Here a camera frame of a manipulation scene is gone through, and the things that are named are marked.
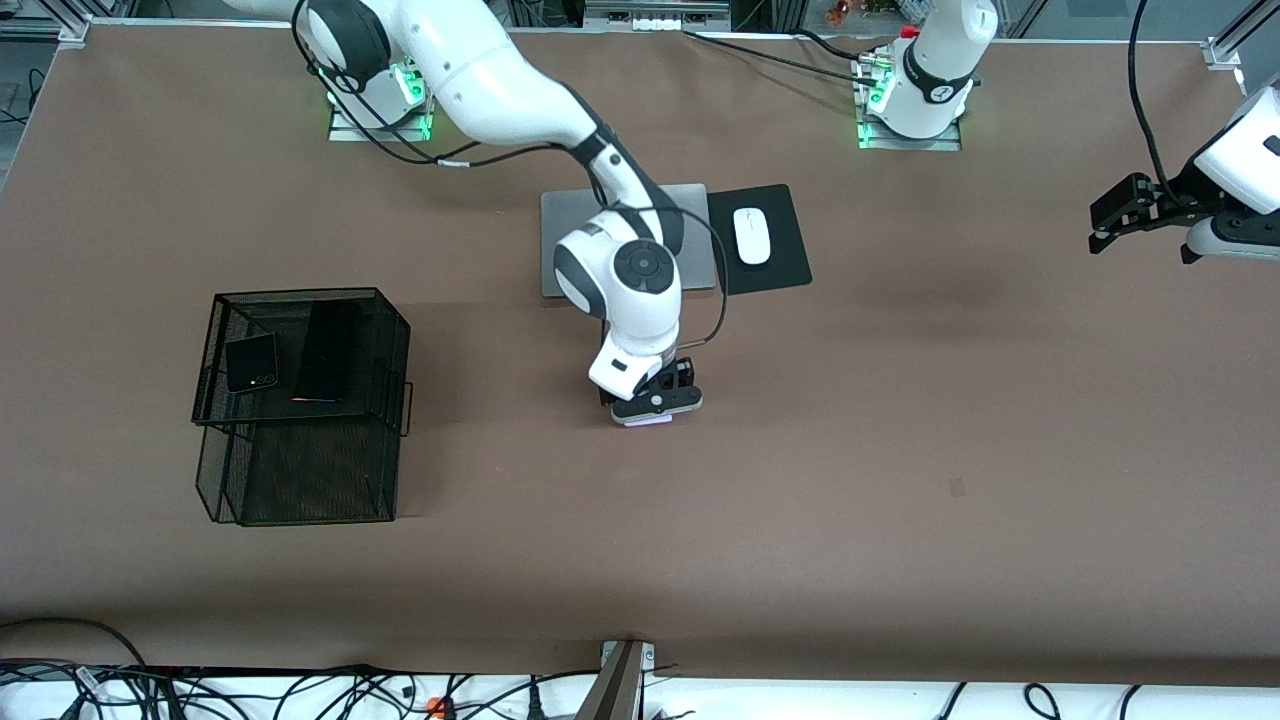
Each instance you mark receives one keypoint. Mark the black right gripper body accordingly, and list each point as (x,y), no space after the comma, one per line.
(681,375)

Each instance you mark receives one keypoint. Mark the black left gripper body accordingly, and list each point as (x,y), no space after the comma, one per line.
(1172,196)

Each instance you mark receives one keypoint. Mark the white flip phone two circles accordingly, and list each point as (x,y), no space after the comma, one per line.
(648,423)

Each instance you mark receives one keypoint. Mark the black slab smartphone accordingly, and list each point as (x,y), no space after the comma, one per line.
(325,350)

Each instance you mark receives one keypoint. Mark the black flip phone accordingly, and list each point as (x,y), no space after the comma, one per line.
(250,362)

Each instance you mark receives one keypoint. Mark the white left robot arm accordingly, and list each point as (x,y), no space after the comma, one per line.
(940,60)

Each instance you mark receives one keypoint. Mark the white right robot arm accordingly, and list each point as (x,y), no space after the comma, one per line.
(500,70)

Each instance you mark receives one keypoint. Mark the white computer mouse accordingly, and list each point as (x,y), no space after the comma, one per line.
(752,235)

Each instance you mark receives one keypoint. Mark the black mouse pad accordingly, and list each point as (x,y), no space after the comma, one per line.
(790,250)

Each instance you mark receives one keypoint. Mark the silver laptop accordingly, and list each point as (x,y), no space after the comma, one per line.
(560,200)

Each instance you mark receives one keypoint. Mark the white power strip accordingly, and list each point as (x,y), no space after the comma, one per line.
(655,18)

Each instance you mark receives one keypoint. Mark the aluminium frame corner profile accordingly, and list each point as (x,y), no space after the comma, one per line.
(72,30)
(1225,50)

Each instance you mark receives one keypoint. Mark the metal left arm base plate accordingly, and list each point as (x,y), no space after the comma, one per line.
(875,143)

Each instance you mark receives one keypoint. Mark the metal frame post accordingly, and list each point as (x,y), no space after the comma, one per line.
(615,690)

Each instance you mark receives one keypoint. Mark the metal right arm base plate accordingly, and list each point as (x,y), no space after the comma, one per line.
(345,133)

